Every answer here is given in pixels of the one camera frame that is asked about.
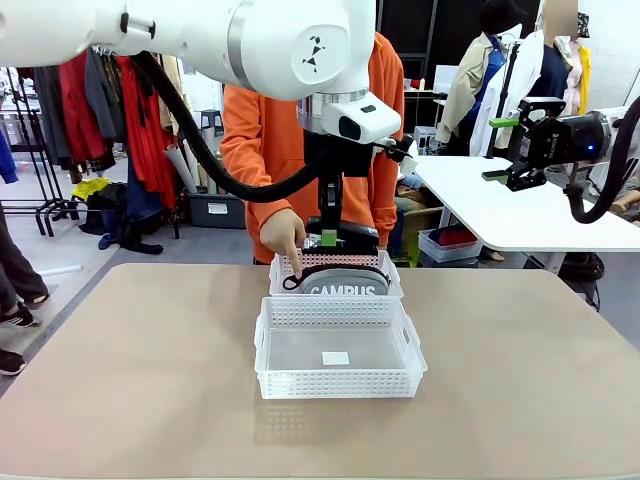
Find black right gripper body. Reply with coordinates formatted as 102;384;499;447
521;112;605;175

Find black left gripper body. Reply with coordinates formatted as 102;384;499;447
305;130;375;178

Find grey CAMPUS pencil case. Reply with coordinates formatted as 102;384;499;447
281;264;392;298

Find person's right forearm orange sleeve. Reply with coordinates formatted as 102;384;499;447
220;134;295;224

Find person's left forearm orange sleeve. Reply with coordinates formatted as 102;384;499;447
372;149;402;250

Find person's right hand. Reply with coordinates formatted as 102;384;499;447
259;208;309;282

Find white table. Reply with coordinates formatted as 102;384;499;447
412;153;640;254

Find mannequin with beige coat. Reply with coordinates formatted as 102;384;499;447
435;0;527;146

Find mannequin with white coat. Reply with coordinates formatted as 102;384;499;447
472;28;572;159

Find yellow hanging garment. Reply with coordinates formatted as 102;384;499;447
563;38;594;116

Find beige mannequin foot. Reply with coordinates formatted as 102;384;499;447
606;188;640;221

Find green crate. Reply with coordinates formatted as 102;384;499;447
398;233;422;262

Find white perforated plastic basket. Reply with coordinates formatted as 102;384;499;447
268;247;405;300
253;295;429;401

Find person in orange hoodie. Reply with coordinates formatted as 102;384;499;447
219;29;406;266

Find clear storage box red contents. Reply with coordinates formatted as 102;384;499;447
418;225;484;264

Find grey storage bin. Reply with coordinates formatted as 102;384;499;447
187;192;248;230

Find grey stool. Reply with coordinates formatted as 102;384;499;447
199;108;224;140

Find white paper roll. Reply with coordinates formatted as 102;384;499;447
163;143;200;195

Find beige hanging garment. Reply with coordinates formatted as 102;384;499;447
149;53;197;136

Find long red hanging dress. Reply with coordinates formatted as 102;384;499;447
115;53;181;211

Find dark clothes pile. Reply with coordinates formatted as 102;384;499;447
78;182;165;256

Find yellow cloth item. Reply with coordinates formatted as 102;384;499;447
70;176;112;202

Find grey hanging garment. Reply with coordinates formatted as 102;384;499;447
83;48;126;144

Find red hanging jacket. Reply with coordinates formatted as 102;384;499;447
58;52;117;174

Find white tube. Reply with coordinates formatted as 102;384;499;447
38;263;83;278

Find dark hanging garments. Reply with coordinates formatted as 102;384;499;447
17;63;76;171

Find black metal clothes rack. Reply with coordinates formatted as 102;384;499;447
0;49;182;241

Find bystander's legs dark trousers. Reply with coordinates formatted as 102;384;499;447
0;199;51;321

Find black white sneaker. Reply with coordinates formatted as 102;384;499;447
0;303;42;330

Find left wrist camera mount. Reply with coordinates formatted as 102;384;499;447
372;135;419;174

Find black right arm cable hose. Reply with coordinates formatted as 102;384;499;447
563;94;640;225

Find black cable bundle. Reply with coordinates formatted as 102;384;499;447
563;251;607;304

